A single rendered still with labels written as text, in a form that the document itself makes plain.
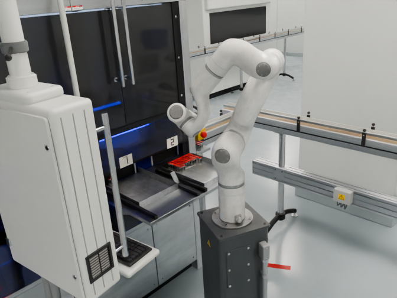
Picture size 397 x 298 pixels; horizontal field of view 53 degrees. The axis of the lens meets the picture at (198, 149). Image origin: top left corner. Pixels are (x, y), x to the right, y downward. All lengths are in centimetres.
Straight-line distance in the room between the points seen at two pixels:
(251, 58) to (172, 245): 152
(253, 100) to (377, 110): 181
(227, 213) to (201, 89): 57
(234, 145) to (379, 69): 180
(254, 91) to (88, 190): 73
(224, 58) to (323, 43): 186
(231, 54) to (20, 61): 75
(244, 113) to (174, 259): 140
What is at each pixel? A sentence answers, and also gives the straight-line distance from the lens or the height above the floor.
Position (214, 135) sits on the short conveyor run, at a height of 89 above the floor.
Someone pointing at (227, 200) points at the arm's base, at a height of 99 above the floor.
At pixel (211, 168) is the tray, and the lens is 233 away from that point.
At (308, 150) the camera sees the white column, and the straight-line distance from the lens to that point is 365.
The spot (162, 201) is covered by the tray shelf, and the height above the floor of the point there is 88.
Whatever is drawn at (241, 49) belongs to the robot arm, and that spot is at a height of 164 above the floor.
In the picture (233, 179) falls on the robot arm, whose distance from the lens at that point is 173.
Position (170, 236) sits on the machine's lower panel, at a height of 40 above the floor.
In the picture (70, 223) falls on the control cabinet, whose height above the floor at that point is 115.
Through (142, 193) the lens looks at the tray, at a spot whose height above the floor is 88.
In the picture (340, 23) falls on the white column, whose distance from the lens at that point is 329.
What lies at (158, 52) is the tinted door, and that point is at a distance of 223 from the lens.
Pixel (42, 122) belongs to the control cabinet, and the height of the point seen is 151.
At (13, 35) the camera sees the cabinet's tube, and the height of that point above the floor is 175.
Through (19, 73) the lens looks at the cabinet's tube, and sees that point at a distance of 147.
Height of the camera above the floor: 187
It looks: 22 degrees down
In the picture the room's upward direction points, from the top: 4 degrees counter-clockwise
